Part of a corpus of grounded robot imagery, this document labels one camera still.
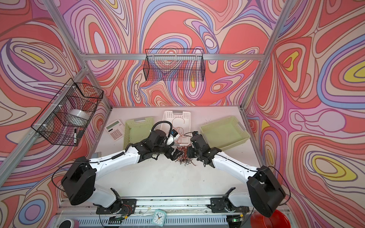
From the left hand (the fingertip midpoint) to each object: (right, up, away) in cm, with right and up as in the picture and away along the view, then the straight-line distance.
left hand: (180, 147), depth 81 cm
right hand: (+6, -4, +4) cm, 8 cm away
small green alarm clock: (-10, -32, -12) cm, 36 cm away
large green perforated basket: (+33, +6, +22) cm, 40 cm away
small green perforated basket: (-32, +8, +23) cm, 41 cm away
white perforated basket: (+1, +14, +25) cm, 29 cm away
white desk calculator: (-48, +9, +21) cm, 53 cm away
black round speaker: (-52, -32, -16) cm, 63 cm away
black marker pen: (-54, +8, -9) cm, 55 cm away
